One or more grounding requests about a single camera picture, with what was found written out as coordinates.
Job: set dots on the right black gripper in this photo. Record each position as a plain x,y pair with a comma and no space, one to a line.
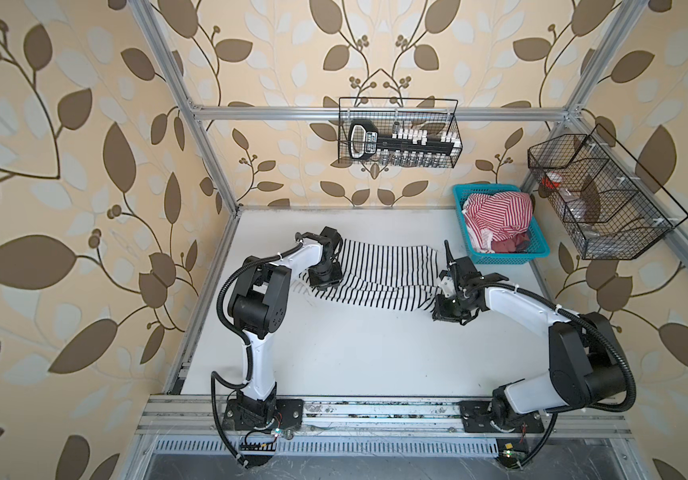
442,313

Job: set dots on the black white handled tool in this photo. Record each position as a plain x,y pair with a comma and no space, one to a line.
362,139

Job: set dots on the black vial rack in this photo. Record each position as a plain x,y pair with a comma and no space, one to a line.
417,148

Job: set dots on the red white striped tank top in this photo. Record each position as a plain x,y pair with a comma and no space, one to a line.
498,223

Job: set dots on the aluminium front rail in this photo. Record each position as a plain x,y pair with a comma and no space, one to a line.
325,415

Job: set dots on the back black wire basket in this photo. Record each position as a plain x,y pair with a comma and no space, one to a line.
430,113

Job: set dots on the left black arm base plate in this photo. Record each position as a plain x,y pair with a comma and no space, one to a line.
244,414

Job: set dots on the black white striped tank top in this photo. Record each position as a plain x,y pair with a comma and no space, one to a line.
400,278

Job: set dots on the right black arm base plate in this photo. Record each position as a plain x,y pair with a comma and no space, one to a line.
479,416

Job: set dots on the right black wire basket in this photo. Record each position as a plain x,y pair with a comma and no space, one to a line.
620,206

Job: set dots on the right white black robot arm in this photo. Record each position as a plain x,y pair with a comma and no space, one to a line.
587,367

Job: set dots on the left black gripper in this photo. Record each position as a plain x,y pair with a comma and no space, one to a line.
337,279

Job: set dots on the black wire basket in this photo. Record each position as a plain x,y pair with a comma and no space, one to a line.
620,206
430,113

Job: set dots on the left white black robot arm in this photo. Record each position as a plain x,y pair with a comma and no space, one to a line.
253,303

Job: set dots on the red capped plastic bottle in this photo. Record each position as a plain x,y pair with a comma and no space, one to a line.
552,183

